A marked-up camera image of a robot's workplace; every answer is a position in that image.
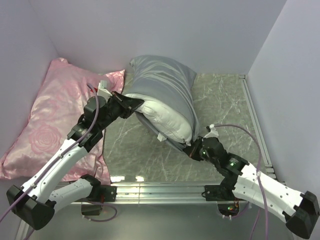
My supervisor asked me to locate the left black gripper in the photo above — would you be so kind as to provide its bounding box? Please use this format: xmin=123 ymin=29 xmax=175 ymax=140
xmin=98 ymin=90 xmax=144 ymax=130

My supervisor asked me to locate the white pillow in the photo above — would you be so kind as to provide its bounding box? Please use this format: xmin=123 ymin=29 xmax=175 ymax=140
xmin=125 ymin=93 xmax=193 ymax=146

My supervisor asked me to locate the grey pillowcase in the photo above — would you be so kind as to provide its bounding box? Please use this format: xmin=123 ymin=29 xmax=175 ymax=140
xmin=126 ymin=55 xmax=200 ymax=152

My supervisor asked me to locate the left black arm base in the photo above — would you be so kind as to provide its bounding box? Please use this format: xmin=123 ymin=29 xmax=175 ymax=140
xmin=81 ymin=185 xmax=117 ymax=216

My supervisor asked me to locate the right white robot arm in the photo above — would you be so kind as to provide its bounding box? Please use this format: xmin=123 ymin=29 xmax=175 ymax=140
xmin=183 ymin=137 xmax=320 ymax=240

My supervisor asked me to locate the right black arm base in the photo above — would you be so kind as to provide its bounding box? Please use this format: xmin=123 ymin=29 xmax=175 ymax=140
xmin=201 ymin=185 xmax=240 ymax=218

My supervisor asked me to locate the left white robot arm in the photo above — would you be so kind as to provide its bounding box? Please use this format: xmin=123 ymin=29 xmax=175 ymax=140
xmin=6 ymin=91 xmax=144 ymax=230

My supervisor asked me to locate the pink satin rose pillow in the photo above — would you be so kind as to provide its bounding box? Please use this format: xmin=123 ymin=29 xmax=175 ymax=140
xmin=0 ymin=57 xmax=125 ymax=180

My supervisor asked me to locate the grey marble mat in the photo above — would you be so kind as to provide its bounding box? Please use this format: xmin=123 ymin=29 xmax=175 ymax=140
xmin=103 ymin=73 xmax=266 ymax=183

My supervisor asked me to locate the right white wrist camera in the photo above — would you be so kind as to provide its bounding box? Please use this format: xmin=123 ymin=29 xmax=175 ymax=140
xmin=204 ymin=124 xmax=219 ymax=139

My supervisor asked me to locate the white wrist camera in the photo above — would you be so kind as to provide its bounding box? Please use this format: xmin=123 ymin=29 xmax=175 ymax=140
xmin=204 ymin=124 xmax=219 ymax=139
xmin=86 ymin=79 xmax=112 ymax=102

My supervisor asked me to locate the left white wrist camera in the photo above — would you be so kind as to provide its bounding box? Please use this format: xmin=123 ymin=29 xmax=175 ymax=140
xmin=86 ymin=79 xmax=112 ymax=102

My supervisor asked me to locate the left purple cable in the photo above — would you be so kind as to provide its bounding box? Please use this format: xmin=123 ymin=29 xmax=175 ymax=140
xmin=0 ymin=83 xmax=118 ymax=240

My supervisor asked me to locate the aluminium mounting rail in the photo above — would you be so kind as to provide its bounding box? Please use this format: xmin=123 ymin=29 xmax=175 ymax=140
xmin=14 ymin=73 xmax=303 ymax=240

